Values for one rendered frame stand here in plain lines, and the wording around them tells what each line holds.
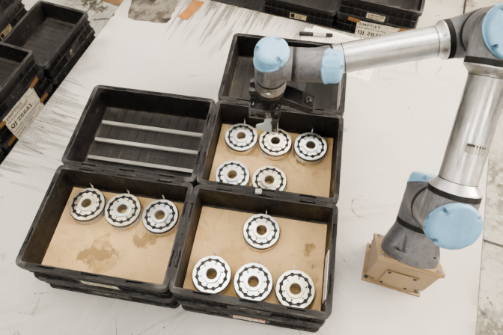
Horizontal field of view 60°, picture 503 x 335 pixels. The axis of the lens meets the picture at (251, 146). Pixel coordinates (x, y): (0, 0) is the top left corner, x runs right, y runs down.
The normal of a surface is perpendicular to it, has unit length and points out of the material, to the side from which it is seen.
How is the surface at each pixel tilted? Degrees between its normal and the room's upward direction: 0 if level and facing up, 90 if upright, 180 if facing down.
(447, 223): 52
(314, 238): 0
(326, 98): 0
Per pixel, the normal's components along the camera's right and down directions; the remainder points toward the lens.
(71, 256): 0.00, -0.53
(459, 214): -0.09, 0.34
